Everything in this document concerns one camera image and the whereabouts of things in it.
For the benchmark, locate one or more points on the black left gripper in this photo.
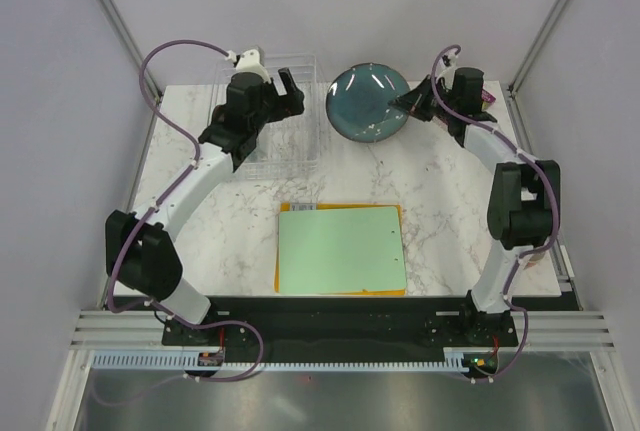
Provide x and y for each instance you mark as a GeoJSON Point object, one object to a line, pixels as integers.
{"type": "Point", "coordinates": [288, 105]}

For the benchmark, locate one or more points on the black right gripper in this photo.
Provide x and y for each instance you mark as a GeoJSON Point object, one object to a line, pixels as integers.
{"type": "Point", "coordinates": [414, 101]}

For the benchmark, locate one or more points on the dark teal flowered plate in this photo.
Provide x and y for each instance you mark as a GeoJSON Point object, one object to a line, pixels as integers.
{"type": "Point", "coordinates": [358, 106]}

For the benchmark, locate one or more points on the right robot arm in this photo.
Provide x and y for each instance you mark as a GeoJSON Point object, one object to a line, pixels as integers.
{"type": "Point", "coordinates": [523, 214]}

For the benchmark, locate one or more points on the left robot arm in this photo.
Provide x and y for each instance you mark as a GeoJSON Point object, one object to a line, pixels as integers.
{"type": "Point", "coordinates": [140, 251]}

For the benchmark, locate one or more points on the purple book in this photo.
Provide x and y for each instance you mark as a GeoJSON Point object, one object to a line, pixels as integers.
{"type": "Point", "coordinates": [488, 99]}

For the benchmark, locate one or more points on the light green cutting board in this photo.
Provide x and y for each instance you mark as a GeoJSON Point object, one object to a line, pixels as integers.
{"type": "Point", "coordinates": [340, 250]}

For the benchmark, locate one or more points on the orange plastic cup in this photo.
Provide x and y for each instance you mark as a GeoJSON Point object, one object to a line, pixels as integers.
{"type": "Point", "coordinates": [532, 259]}

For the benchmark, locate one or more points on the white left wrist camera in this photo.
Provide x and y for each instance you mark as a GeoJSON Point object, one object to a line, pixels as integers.
{"type": "Point", "coordinates": [251, 61]}

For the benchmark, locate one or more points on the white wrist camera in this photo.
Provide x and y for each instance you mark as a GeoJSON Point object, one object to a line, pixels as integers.
{"type": "Point", "coordinates": [449, 67]}
{"type": "Point", "coordinates": [251, 61]}

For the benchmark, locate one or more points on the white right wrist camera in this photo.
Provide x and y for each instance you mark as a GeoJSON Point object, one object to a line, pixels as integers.
{"type": "Point", "coordinates": [449, 67]}

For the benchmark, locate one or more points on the white wire dish rack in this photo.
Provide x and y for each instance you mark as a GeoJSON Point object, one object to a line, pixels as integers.
{"type": "Point", "coordinates": [284, 149]}

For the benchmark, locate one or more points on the right aluminium frame post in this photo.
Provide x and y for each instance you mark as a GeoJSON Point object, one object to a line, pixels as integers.
{"type": "Point", "coordinates": [545, 31]}

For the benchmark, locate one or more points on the aluminium frame post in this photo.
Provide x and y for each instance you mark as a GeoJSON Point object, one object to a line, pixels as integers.
{"type": "Point", "coordinates": [122, 32]}
{"type": "Point", "coordinates": [545, 31]}

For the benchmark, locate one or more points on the left aluminium frame post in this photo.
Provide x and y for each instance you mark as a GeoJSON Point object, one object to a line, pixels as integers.
{"type": "Point", "coordinates": [122, 32]}

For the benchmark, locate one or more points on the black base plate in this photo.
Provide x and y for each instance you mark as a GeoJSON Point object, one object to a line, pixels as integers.
{"type": "Point", "coordinates": [232, 307]}

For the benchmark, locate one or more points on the aluminium front rail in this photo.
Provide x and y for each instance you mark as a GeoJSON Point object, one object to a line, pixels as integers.
{"type": "Point", "coordinates": [540, 330]}

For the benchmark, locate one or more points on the white cable duct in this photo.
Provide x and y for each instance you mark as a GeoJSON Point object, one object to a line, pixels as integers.
{"type": "Point", "coordinates": [199, 361]}

